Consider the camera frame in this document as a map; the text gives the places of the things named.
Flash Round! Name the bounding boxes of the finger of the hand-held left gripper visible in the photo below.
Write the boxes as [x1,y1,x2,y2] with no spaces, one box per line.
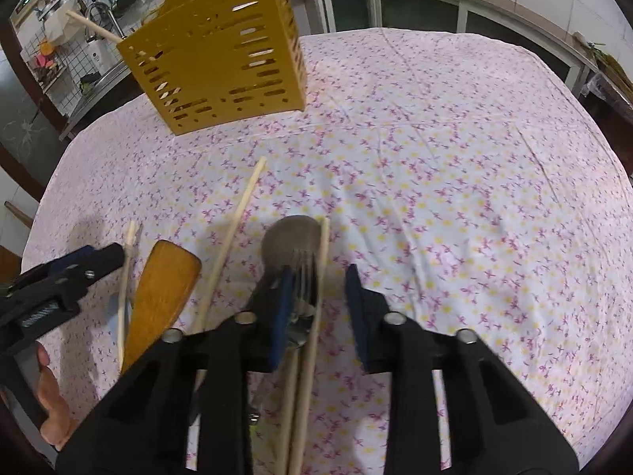
[10,242,125,308]

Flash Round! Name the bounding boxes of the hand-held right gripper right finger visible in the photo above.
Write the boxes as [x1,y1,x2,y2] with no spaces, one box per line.
[345,263,579,475]

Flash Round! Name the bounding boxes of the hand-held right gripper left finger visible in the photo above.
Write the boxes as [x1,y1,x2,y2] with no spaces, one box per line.
[55,264,298,475]

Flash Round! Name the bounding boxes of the wooden chopstick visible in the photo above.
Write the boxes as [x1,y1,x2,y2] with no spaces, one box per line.
[66,10,125,44]
[190,156,268,337]
[288,216,331,475]
[277,344,301,475]
[117,220,137,374]

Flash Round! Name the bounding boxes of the metal fork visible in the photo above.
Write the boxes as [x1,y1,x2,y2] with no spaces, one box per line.
[284,250,320,347]

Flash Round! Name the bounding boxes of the wooden spatula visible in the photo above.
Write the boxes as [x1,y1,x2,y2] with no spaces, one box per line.
[121,240,203,374]

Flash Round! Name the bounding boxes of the grey metal spoon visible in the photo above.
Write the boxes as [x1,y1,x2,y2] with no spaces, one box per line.
[250,215,324,322]

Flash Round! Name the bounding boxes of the yellow slotted utensil holder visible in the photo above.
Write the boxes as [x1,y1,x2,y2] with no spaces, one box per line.
[117,0,308,135]

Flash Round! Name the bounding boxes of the person's left hand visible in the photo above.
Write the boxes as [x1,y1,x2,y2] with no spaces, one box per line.
[37,345,80,449]

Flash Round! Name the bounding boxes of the floral tablecloth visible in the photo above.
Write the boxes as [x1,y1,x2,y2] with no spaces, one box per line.
[22,27,633,475]

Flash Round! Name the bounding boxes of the brown frosted glass door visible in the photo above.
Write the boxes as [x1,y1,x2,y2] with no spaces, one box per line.
[0,20,47,203]

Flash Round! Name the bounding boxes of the steel sink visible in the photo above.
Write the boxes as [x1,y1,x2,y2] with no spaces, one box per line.
[59,57,144,139]

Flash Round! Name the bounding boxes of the pink and orange items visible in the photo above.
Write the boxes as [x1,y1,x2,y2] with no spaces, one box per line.
[27,42,61,79]

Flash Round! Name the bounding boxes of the white plastic bags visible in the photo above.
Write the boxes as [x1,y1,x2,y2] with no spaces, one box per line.
[45,10,84,44]

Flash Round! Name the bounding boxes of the metal faucet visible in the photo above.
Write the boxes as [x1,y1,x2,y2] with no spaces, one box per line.
[84,2,122,43]

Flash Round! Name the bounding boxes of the glass door base cabinets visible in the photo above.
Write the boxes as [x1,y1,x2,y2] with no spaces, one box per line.
[292,0,599,100]

